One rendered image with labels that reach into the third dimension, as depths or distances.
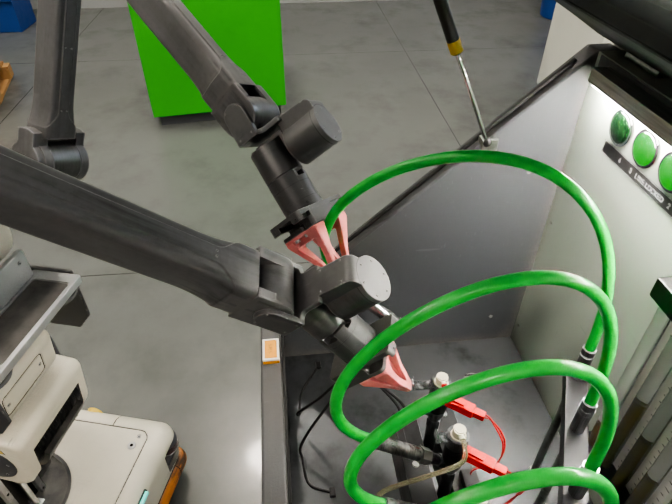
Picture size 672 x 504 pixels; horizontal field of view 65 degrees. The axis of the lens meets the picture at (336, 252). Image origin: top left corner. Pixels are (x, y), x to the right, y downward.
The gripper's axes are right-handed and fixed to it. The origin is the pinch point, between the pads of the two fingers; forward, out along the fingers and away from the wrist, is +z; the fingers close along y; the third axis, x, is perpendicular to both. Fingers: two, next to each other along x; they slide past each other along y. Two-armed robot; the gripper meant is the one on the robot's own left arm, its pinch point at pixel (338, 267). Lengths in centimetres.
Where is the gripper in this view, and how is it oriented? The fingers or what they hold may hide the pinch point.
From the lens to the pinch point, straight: 74.2
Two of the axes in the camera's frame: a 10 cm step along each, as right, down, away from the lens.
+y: 5.7, -3.1, 7.6
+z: 5.0, 8.6, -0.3
